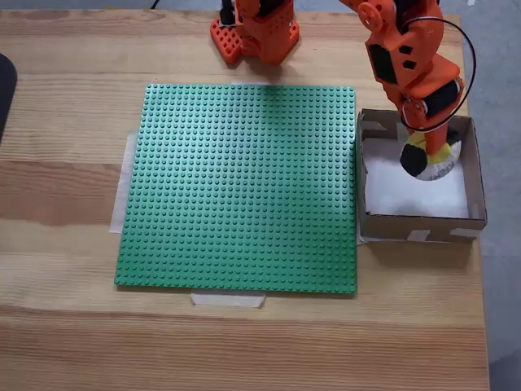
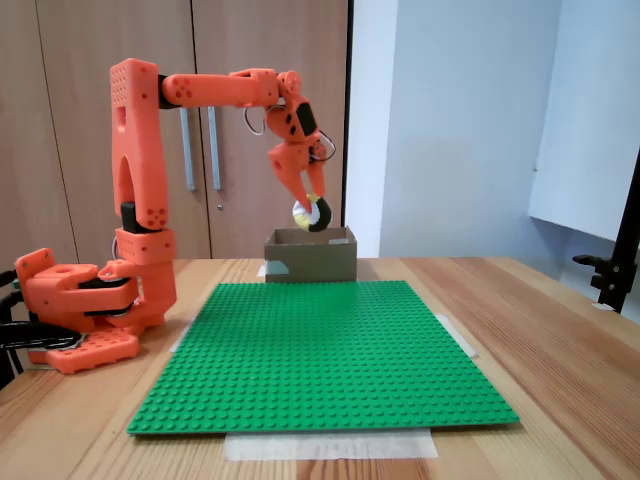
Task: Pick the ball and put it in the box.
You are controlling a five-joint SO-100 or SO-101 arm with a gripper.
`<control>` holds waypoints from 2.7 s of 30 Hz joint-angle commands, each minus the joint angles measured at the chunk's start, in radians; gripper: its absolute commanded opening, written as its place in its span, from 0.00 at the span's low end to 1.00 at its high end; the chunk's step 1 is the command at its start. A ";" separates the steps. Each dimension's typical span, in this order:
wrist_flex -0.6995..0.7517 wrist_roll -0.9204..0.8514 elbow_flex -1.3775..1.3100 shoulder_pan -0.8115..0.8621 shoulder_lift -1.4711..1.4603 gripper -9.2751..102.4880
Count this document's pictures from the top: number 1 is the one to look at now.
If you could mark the open cardboard box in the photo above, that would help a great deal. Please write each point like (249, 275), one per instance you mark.
(390, 230)

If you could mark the short masking tape strip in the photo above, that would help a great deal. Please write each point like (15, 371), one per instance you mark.
(228, 300)
(250, 83)

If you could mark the black rounded object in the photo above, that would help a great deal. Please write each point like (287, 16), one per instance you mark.
(6, 89)

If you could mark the green studded baseplate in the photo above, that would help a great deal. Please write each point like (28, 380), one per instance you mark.
(183, 244)

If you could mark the white paper sheet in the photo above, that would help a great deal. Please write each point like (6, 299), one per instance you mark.
(390, 195)

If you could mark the yellow black white fabric ball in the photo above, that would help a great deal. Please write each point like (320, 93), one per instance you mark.
(413, 161)

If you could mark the long masking tape strip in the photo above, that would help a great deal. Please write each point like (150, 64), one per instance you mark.
(122, 195)

